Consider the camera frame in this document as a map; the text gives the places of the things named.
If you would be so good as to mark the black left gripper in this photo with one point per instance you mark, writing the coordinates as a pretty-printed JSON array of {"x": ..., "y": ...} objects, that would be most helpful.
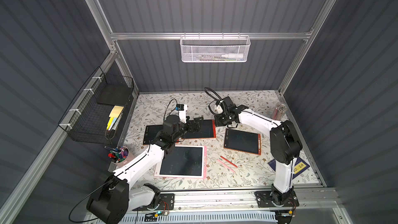
[{"x": 190, "y": 125}]

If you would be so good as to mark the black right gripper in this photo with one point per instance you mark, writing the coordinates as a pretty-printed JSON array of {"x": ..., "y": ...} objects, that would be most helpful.
[{"x": 224, "y": 120}]

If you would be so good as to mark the red tablet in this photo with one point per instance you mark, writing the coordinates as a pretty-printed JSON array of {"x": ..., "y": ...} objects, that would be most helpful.
[
  {"x": 207, "y": 131},
  {"x": 242, "y": 141},
  {"x": 150, "y": 133}
]

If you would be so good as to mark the red stylus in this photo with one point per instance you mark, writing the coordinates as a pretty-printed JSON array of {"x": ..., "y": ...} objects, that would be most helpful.
[{"x": 229, "y": 162}]

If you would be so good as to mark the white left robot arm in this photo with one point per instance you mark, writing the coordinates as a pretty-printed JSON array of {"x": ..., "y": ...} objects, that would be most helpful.
[{"x": 111, "y": 200}]

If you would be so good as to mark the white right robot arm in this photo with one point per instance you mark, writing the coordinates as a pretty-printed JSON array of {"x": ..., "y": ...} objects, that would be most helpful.
[{"x": 285, "y": 143}]

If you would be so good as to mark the pink white writing tablet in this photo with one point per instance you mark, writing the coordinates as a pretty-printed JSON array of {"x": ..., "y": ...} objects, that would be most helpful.
[{"x": 183, "y": 162}]

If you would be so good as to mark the pink stylus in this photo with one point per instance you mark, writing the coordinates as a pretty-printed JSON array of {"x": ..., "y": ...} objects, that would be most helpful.
[{"x": 225, "y": 166}]

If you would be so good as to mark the clear cup of pencils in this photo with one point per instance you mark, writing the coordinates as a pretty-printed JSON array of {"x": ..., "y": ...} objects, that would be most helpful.
[{"x": 279, "y": 111}]

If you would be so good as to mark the white marker in basket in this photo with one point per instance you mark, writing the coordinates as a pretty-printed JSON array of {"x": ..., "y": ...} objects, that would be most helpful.
[{"x": 233, "y": 56}]

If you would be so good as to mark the yellow sticky notes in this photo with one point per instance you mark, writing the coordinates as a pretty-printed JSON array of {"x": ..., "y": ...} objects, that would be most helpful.
[{"x": 113, "y": 116}]

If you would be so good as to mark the pink cup of markers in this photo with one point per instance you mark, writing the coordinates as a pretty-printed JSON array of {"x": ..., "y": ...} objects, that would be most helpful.
[{"x": 119, "y": 156}]

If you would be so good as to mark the dark blue notebook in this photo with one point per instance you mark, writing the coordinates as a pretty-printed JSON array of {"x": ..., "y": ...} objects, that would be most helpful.
[{"x": 300, "y": 166}]

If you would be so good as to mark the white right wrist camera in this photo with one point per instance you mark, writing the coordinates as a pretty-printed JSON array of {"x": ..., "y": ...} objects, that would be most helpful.
[{"x": 218, "y": 108}]

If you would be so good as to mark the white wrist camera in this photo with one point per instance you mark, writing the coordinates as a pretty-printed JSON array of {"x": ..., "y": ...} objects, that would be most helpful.
[
  {"x": 218, "y": 108},
  {"x": 182, "y": 112}
]

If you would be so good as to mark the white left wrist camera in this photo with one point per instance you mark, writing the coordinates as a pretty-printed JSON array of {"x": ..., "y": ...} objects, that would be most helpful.
[{"x": 182, "y": 112}]

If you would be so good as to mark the white wire mesh basket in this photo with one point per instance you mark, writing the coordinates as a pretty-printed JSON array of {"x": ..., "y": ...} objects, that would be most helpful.
[{"x": 209, "y": 48}]

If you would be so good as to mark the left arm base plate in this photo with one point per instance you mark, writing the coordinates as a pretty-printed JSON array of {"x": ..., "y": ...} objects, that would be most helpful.
[{"x": 164, "y": 202}]

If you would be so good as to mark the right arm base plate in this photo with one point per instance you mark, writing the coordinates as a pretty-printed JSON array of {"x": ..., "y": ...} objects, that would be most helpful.
[{"x": 270, "y": 198}]

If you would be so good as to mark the black wire wall basket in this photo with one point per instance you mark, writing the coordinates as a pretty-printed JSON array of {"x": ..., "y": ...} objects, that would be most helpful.
[{"x": 88, "y": 115}]

